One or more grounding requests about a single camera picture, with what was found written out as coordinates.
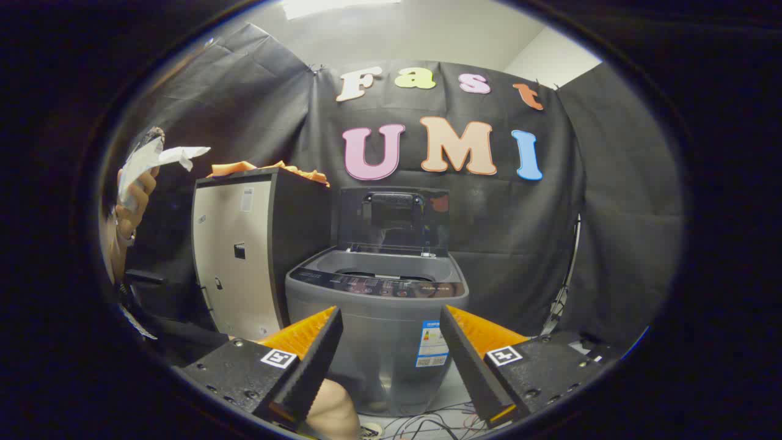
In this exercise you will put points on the person's leg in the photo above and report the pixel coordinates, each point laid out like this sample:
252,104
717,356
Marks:
333,415

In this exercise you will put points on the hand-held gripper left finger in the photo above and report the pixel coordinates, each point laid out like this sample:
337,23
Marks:
317,351

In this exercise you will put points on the black backdrop cloth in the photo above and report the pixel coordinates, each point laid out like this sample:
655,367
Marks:
513,232

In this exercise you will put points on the grey washing machine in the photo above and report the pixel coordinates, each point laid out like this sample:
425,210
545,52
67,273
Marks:
372,342

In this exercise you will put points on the crumpled white paper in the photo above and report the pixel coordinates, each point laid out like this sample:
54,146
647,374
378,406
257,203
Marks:
143,160

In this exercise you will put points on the orange polo shirt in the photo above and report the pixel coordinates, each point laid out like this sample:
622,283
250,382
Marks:
238,168

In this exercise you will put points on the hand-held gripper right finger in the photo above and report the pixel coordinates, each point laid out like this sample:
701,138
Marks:
467,360

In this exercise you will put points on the dark glass washing machine lid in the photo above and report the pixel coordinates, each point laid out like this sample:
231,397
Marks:
394,220

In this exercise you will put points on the metal backdrop stand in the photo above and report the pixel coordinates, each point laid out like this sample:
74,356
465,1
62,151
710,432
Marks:
565,281

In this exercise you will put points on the dark cabinet with white side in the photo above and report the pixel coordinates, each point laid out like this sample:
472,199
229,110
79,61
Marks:
235,269

